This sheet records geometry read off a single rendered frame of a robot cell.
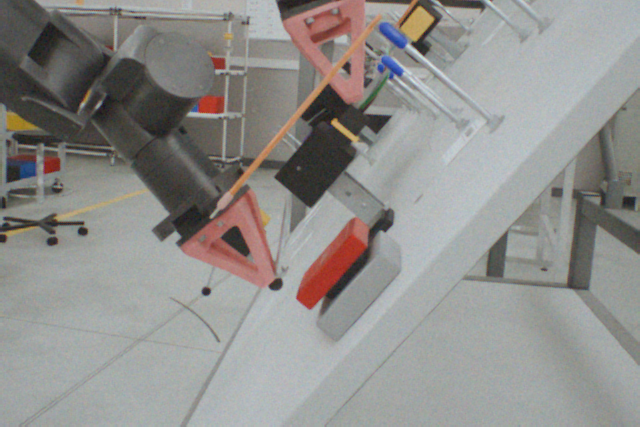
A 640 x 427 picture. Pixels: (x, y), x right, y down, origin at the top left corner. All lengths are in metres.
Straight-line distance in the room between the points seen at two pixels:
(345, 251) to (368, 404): 0.59
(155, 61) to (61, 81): 0.09
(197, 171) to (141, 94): 0.09
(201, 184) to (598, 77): 0.35
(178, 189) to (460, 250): 0.30
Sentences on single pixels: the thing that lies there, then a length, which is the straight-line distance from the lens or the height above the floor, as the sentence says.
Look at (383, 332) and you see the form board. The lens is 0.37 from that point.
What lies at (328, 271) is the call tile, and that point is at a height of 1.11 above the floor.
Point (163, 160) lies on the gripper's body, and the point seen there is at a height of 1.14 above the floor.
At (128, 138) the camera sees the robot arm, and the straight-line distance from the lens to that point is 0.61.
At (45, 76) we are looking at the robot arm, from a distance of 0.60.
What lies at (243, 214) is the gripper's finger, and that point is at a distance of 0.60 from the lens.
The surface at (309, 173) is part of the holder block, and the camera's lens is 0.58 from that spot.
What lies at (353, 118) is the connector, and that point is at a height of 1.18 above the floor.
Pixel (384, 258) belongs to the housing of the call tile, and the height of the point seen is 1.12.
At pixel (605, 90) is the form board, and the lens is 0.36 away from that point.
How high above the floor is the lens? 1.22
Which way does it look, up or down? 9 degrees down
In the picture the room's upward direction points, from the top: 4 degrees clockwise
